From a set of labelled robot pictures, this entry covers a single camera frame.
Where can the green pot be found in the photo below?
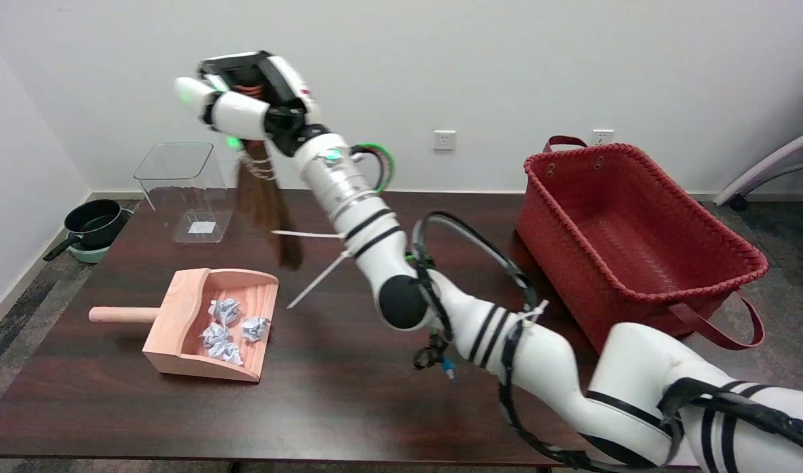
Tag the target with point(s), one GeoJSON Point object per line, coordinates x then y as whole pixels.
{"type": "Point", "coordinates": [86, 253]}

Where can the black frying pan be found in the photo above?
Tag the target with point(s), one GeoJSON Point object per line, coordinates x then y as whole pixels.
{"type": "Point", "coordinates": [96, 220]}

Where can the crumpled paper ball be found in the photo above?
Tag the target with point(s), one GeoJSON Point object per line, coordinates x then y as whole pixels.
{"type": "Point", "coordinates": [226, 353]}
{"type": "Point", "coordinates": [214, 334]}
{"type": "Point", "coordinates": [225, 310]}
{"type": "Point", "coordinates": [255, 327]}

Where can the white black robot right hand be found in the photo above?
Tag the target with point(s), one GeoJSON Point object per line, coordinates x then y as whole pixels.
{"type": "Point", "coordinates": [244, 115]}

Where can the small brown bristle broom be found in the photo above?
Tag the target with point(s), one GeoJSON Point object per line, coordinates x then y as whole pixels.
{"type": "Point", "coordinates": [268, 203]}

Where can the white wall socket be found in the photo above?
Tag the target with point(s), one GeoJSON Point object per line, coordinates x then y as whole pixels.
{"type": "Point", "coordinates": [444, 140]}
{"type": "Point", "coordinates": [603, 136]}

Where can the red woven basket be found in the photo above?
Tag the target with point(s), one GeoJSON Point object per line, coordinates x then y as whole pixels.
{"type": "Point", "coordinates": [572, 263]}

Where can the clear plastic bin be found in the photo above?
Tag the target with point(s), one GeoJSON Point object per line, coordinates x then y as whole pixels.
{"type": "Point", "coordinates": [184, 190]}

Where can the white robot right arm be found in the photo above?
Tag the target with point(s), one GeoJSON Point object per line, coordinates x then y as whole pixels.
{"type": "Point", "coordinates": [559, 368]}

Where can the wooden dustpan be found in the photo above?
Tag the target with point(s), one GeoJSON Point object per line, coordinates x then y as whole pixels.
{"type": "Point", "coordinates": [178, 315]}

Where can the grey office chair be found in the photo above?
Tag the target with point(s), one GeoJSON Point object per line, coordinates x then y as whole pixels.
{"type": "Point", "coordinates": [769, 164]}

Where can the white zip tie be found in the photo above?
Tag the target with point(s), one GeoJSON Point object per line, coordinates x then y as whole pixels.
{"type": "Point", "coordinates": [306, 233]}
{"type": "Point", "coordinates": [316, 282]}

